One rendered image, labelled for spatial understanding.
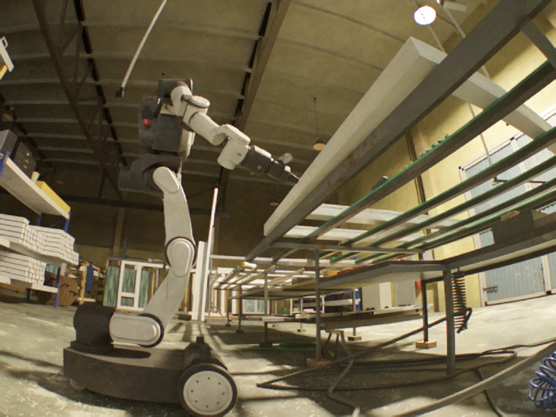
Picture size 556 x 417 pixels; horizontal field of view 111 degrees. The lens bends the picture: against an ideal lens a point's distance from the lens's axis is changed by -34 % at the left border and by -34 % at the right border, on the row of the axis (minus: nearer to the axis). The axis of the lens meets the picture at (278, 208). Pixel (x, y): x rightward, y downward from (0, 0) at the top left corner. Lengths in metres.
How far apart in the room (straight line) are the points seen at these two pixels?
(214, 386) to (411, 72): 1.05
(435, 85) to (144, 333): 1.20
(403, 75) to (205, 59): 10.07
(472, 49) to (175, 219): 1.17
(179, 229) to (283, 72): 9.90
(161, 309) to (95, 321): 0.28
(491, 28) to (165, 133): 1.26
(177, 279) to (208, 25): 8.98
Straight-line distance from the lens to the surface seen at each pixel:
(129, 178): 1.34
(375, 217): 1.63
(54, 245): 5.26
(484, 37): 0.61
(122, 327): 1.18
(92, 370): 1.13
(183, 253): 1.16
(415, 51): 0.67
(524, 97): 0.83
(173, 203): 1.25
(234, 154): 0.95
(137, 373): 1.06
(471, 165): 8.69
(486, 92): 0.82
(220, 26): 9.67
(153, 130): 1.39
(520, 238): 1.27
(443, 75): 0.65
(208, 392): 1.01
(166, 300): 1.19
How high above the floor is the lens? 0.40
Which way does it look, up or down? 20 degrees up
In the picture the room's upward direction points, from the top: straight up
